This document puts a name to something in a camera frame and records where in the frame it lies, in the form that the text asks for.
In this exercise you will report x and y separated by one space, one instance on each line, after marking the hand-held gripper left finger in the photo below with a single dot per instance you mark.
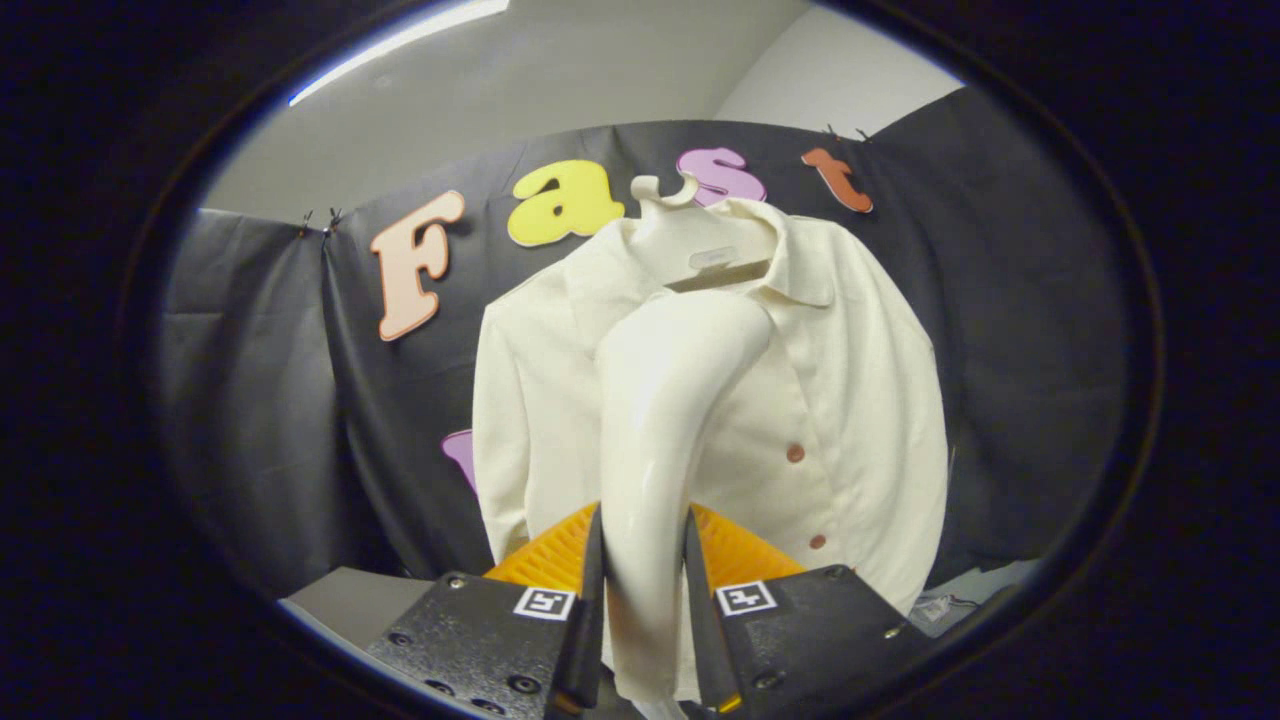
590 620

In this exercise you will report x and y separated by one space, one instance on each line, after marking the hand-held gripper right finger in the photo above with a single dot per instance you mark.
698 620

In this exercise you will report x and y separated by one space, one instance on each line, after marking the white garment steamer head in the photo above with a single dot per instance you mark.
650 450

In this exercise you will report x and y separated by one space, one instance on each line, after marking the cream button shirt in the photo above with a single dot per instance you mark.
860 400

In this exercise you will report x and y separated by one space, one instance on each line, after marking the white clothes hanger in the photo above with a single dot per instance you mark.
690 245

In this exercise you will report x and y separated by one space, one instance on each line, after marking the grey drawer cabinet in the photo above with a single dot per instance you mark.
350 600

